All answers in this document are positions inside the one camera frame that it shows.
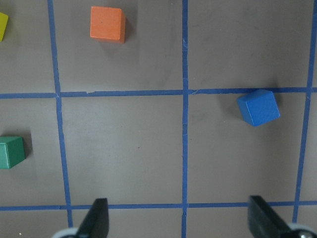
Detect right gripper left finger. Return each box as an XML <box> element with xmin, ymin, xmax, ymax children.
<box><xmin>77</xmin><ymin>198</ymin><xmax>109</xmax><ymax>238</ymax></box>

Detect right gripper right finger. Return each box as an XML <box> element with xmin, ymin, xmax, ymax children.
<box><xmin>247</xmin><ymin>195</ymin><xmax>292</xmax><ymax>238</ymax></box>

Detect green wooden block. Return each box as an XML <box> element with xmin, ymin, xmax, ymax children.
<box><xmin>0</xmin><ymin>136</ymin><xmax>26</xmax><ymax>169</ymax></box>

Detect blue wooden block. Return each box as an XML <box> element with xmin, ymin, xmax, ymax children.
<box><xmin>237</xmin><ymin>89</ymin><xmax>280</xmax><ymax>126</ymax></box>

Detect orange wooden block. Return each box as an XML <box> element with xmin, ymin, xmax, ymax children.
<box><xmin>90</xmin><ymin>6</ymin><xmax>126</xmax><ymax>44</ymax></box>

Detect yellow wooden block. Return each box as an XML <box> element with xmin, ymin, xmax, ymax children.
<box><xmin>0</xmin><ymin>12</ymin><xmax>9</xmax><ymax>42</ymax></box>

